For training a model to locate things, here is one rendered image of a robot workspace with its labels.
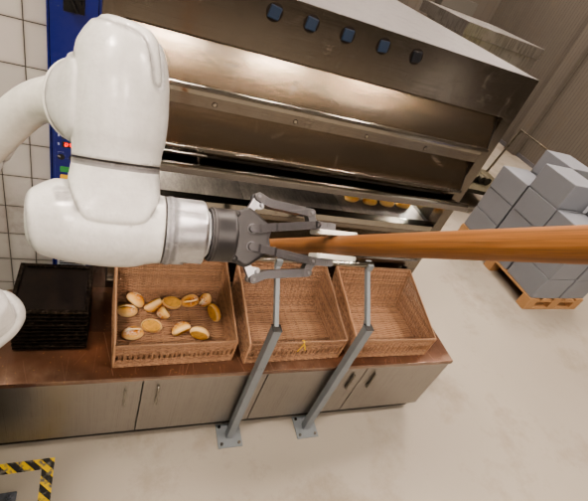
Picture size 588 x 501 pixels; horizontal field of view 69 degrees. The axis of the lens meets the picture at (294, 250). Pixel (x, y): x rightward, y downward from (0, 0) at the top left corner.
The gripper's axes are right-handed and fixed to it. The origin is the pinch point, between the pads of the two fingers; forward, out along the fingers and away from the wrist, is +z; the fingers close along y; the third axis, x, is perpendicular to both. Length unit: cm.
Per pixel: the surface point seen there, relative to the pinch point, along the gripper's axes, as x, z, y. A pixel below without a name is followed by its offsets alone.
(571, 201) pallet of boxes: -210, 383, -73
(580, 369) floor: -192, 382, 87
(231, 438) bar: -174, 41, 107
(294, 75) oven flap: -102, 34, -73
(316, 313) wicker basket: -168, 87, 35
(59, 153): -131, -51, -32
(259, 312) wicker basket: -169, 51, 34
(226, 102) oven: -111, 9, -59
